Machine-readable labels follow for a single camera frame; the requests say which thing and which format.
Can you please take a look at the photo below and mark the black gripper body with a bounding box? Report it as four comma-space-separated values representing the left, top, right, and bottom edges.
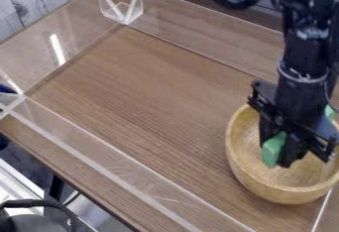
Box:
245, 70, 339, 164

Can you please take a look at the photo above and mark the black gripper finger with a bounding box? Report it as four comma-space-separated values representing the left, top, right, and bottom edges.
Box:
277, 132, 307, 169
259, 112, 281, 145

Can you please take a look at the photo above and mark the green wooden block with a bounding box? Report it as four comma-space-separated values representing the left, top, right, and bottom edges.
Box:
260, 106, 339, 169

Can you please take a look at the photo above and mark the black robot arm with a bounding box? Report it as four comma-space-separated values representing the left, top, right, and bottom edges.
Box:
213, 0, 339, 169

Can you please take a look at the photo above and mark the brown wooden bowl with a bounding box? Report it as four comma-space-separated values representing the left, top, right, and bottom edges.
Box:
225, 105, 339, 205

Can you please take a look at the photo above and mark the black metal table leg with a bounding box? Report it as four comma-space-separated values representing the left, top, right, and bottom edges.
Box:
49, 175, 65, 201

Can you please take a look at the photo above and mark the clear acrylic enclosure wall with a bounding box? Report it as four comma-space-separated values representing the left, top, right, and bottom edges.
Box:
0, 0, 339, 232

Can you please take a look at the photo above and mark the clear acrylic corner bracket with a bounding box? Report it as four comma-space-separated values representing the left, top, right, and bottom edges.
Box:
97, 0, 143, 26

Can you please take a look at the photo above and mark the black cable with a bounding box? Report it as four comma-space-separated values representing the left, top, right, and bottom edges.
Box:
0, 198, 81, 232

